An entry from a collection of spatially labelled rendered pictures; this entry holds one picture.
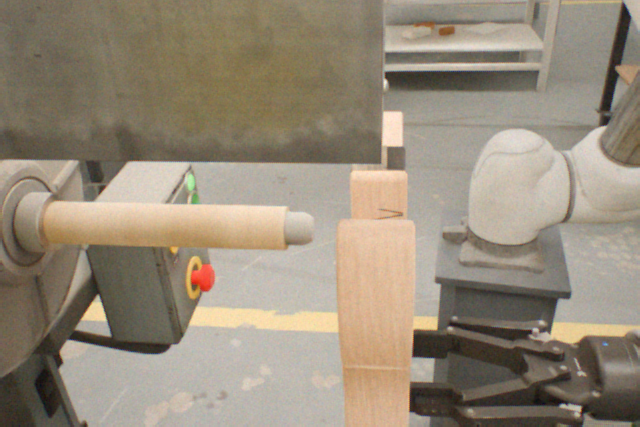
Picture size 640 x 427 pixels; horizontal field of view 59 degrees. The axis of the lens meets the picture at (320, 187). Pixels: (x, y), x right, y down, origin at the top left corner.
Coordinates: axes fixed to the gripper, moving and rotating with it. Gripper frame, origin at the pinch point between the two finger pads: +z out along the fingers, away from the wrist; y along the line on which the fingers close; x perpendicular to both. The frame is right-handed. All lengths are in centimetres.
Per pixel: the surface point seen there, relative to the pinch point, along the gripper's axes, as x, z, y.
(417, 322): -91, -9, 129
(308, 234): 19.0, 7.4, -8.4
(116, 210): 20.5, 21.6, -8.1
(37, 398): -18, 50, 11
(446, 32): -27, -38, 392
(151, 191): 9.3, 32.3, 20.3
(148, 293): -2.2, 32.2, 14.1
